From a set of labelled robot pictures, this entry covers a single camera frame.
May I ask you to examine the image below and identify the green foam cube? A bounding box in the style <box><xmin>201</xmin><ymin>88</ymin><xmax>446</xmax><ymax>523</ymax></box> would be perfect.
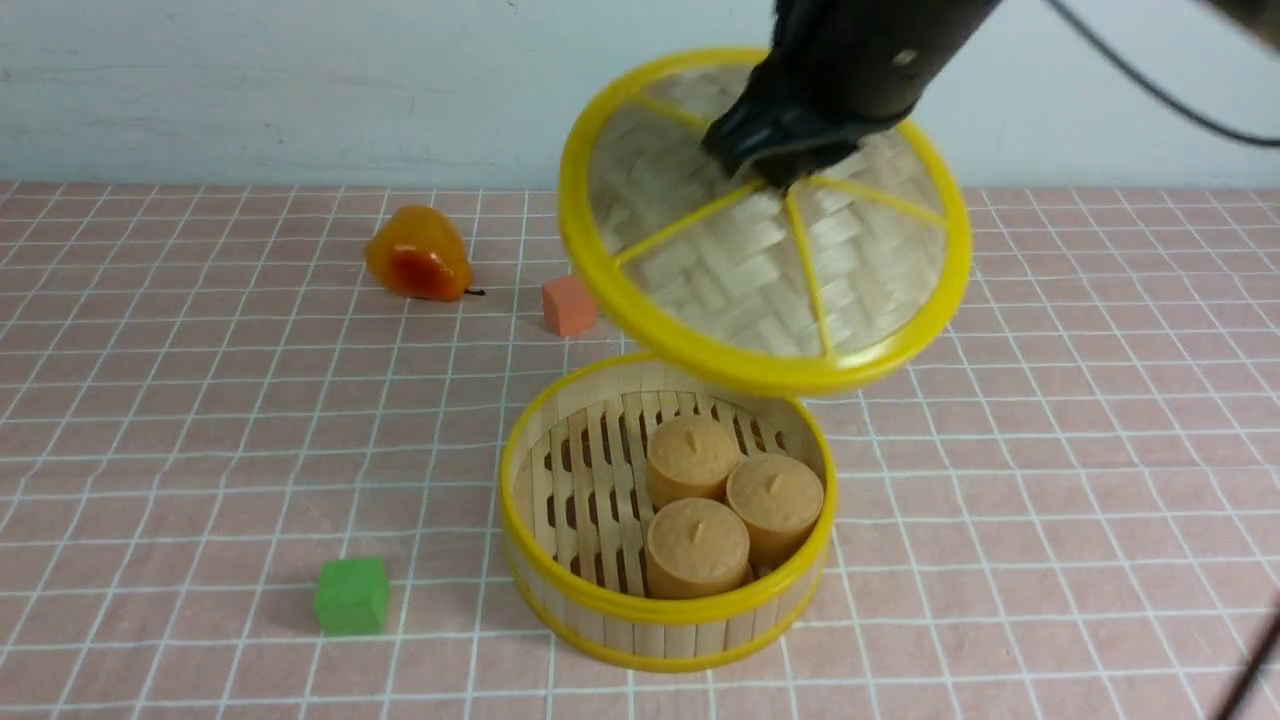
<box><xmin>314</xmin><ymin>556</ymin><xmax>390</xmax><ymax>638</ymax></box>

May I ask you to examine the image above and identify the tan toy bun right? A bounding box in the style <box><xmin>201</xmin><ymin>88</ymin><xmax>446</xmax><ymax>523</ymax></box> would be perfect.
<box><xmin>724</xmin><ymin>454</ymin><xmax>826</xmax><ymax>568</ymax></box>

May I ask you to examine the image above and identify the black cable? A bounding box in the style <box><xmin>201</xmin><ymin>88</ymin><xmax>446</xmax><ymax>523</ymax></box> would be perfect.
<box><xmin>1044</xmin><ymin>0</ymin><xmax>1280</xmax><ymax>149</ymax></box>

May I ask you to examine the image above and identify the tan toy bun back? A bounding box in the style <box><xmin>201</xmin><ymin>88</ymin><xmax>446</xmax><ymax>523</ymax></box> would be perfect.
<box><xmin>646</xmin><ymin>414</ymin><xmax>742</xmax><ymax>509</ymax></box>

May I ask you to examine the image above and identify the pink checked tablecloth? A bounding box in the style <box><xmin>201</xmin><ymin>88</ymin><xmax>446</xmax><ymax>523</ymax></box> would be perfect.
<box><xmin>1</xmin><ymin>183</ymin><xmax>1279</xmax><ymax>719</ymax></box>

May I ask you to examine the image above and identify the orange yellow toy pear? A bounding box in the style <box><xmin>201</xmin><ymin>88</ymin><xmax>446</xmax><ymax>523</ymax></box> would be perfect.
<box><xmin>364</xmin><ymin>205</ymin><xmax>486</xmax><ymax>302</ymax></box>

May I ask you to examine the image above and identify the tan toy bun front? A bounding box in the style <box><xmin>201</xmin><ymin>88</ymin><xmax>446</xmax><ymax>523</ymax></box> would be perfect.
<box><xmin>644</xmin><ymin>498</ymin><xmax>753</xmax><ymax>600</ymax></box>

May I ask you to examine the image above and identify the orange foam cube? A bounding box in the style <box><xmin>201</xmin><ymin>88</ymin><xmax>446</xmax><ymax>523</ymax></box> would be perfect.
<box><xmin>541</xmin><ymin>274</ymin><xmax>598</xmax><ymax>338</ymax></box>

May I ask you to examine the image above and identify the tan toy bun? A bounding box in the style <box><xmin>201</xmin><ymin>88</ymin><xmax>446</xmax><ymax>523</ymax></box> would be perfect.
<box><xmin>646</xmin><ymin>414</ymin><xmax>742</xmax><ymax>509</ymax></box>
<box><xmin>724</xmin><ymin>454</ymin><xmax>826</xmax><ymax>568</ymax></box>
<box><xmin>644</xmin><ymin>498</ymin><xmax>753</xmax><ymax>600</ymax></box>

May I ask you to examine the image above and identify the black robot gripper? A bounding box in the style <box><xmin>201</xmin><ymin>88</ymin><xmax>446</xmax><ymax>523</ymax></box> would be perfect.
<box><xmin>700</xmin><ymin>1</ymin><xmax>998</xmax><ymax>193</ymax></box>

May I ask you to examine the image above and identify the yellow woven bamboo steamer lid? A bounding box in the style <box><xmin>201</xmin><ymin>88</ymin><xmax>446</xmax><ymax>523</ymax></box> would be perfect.
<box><xmin>559</xmin><ymin>47</ymin><xmax>973</xmax><ymax>396</ymax></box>

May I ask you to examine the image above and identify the yellow bamboo steamer basket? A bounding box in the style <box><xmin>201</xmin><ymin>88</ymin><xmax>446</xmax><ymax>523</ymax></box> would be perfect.
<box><xmin>500</xmin><ymin>354</ymin><xmax>838</xmax><ymax>673</ymax></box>

